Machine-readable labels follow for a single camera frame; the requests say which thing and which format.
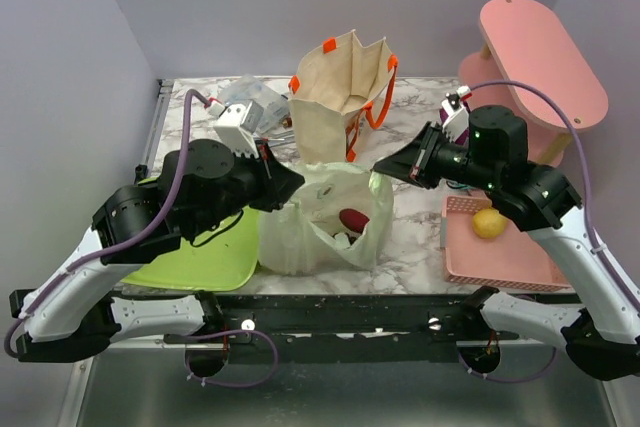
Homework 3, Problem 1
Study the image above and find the green avocado print plastic bag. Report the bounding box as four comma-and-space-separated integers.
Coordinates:
258, 162, 394, 275

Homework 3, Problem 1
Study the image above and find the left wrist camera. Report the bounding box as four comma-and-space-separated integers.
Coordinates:
213, 100, 264, 158

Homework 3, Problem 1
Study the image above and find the beige canvas tote bag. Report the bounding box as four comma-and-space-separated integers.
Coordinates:
288, 30, 398, 164

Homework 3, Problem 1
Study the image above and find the lime green plastic tray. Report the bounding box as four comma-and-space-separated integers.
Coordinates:
123, 207, 259, 292

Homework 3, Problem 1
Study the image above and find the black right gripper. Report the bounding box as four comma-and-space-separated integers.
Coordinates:
374, 120, 499, 192

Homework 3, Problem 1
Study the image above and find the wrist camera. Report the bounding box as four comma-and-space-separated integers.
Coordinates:
213, 100, 264, 158
439, 85, 472, 145

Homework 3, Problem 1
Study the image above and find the purple snack packet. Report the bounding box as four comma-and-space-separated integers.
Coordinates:
439, 99, 470, 145

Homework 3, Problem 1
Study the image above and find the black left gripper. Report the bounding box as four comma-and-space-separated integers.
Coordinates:
187, 139, 306, 237

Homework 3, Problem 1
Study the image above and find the blue handled tool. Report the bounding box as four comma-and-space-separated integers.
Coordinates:
256, 137, 289, 142

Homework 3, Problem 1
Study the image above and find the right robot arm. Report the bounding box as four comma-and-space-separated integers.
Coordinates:
373, 105, 639, 381

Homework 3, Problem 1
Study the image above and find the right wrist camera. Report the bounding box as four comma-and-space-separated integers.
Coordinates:
439, 85, 472, 145

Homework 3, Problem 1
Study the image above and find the pink plastic basket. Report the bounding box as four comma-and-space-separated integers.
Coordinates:
440, 196, 569, 292

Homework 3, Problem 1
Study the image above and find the black table front rail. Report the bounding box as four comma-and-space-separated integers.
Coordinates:
99, 291, 501, 363

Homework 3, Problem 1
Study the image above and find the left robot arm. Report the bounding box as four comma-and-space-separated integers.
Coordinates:
4, 139, 304, 363

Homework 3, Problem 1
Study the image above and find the clear plastic organizer box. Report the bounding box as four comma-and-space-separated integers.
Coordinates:
218, 75, 289, 134

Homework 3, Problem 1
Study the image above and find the magenta dragon fruit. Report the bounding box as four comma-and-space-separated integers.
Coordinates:
339, 208, 370, 234

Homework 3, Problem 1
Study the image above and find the pink two-tier shelf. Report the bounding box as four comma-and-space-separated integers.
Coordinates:
458, 0, 609, 166

